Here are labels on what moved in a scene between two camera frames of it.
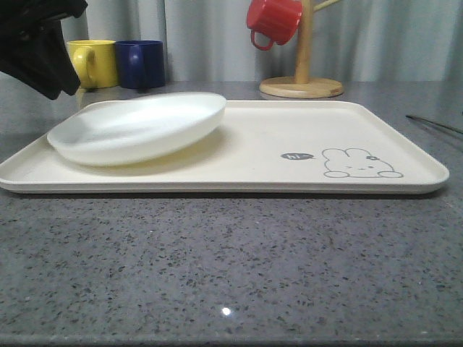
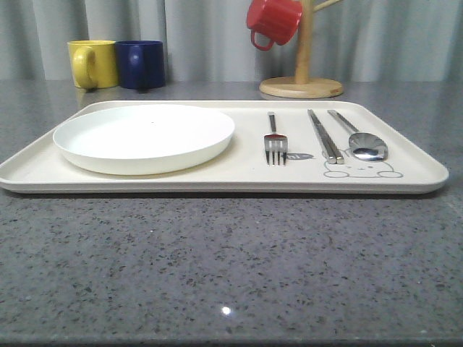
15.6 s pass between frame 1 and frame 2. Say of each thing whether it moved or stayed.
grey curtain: stayed
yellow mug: stayed
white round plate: moved
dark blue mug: stayed
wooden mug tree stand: stayed
